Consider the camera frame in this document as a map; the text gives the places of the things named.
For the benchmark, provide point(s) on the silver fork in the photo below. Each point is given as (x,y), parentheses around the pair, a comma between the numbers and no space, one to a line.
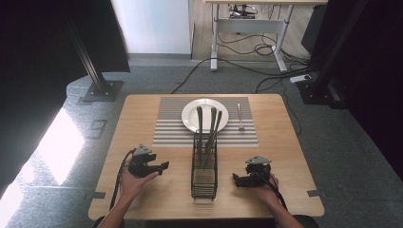
(240,115)

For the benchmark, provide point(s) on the device under desk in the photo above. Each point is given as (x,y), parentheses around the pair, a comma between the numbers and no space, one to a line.
(242,11)

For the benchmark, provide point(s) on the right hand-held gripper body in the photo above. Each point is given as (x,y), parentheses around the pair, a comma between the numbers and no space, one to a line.
(258,171)

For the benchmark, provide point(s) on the white power strip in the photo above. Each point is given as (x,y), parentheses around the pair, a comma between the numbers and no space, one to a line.
(301,78)

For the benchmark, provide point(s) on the white round plate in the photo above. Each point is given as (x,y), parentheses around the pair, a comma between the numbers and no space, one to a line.
(190,118)

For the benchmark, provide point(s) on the dark curtain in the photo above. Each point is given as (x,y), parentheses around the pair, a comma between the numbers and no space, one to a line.
(38,63)
(377,79)

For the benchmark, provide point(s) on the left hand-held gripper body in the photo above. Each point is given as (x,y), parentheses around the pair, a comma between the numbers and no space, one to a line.
(139,164)

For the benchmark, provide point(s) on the grey striped placemat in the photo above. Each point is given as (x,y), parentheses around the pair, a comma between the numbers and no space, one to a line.
(171,136)

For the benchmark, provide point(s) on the white-legged wooden desk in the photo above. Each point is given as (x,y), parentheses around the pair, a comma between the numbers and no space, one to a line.
(250,25)

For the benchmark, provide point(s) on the white panel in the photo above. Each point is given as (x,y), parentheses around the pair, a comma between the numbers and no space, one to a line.
(152,25)

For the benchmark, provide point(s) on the black metal stand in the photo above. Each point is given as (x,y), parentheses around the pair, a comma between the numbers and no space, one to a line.
(98,82)
(323,82)

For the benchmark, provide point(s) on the person's left hand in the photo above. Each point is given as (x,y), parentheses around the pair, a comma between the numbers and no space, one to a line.
(133,185)

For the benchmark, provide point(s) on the person's right hand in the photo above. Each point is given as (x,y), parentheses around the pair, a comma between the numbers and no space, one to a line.
(267,193)

